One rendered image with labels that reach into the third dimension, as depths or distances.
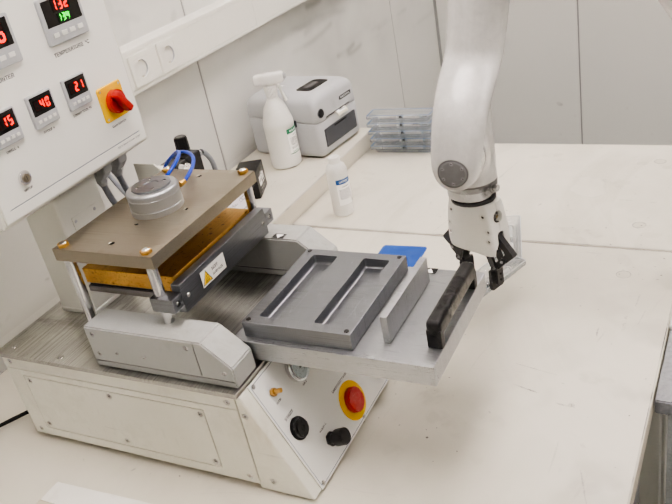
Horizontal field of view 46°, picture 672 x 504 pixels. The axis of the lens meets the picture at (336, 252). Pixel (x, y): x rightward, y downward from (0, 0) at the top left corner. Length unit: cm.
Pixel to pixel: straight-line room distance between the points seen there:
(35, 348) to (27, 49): 46
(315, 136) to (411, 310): 107
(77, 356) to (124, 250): 23
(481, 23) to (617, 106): 234
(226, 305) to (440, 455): 40
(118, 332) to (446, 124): 55
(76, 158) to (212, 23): 90
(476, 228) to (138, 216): 55
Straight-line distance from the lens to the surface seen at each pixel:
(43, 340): 134
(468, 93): 117
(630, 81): 344
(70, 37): 126
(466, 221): 133
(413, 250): 166
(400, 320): 103
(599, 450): 116
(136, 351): 114
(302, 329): 103
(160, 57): 190
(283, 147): 205
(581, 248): 161
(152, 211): 116
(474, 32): 118
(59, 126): 123
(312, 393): 116
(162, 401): 116
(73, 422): 135
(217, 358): 105
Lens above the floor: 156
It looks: 28 degrees down
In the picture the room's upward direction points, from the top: 12 degrees counter-clockwise
